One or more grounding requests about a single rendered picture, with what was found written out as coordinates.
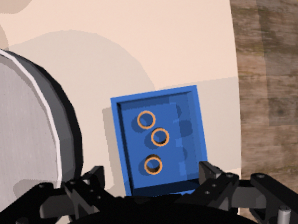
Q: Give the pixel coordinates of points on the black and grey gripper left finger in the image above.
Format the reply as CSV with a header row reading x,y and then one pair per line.
x,y
57,202

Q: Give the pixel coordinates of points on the blue crate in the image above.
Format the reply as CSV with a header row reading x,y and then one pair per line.
x,y
177,110

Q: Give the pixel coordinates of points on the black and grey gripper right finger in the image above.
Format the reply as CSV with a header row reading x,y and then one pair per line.
x,y
281,203

